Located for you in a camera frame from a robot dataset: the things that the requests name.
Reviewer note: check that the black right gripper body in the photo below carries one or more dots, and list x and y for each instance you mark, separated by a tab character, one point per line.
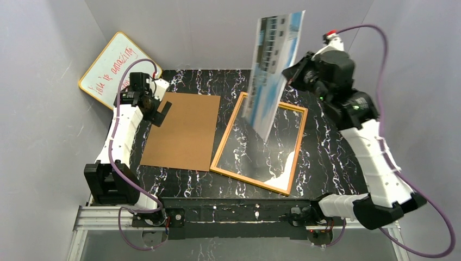
300	70

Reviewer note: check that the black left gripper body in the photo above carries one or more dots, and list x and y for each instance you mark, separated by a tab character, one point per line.
157	111

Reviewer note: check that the building photo print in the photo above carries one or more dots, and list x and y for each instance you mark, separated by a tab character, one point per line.
277	41

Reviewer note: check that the brown backing board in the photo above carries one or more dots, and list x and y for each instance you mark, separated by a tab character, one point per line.
186	137

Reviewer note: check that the yellow wooden picture frame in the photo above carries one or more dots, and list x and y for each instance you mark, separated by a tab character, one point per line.
252	180

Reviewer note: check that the clear acrylic sheet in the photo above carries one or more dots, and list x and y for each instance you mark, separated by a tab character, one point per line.
259	155

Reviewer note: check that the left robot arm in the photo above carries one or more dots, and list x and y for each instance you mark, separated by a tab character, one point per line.
110	179

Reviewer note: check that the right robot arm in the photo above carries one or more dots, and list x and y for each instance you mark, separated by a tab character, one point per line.
329	77

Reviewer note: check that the yellow-rimmed whiteboard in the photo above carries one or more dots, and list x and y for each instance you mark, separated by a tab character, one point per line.
102	79

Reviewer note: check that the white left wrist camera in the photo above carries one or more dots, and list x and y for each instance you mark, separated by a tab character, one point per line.
159	87

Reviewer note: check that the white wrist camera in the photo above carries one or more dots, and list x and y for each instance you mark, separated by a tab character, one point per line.
332	42
159	87

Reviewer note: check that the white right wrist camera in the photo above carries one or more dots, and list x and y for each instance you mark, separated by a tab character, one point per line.
332	42

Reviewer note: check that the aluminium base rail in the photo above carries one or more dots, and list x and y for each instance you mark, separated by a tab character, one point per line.
197	219

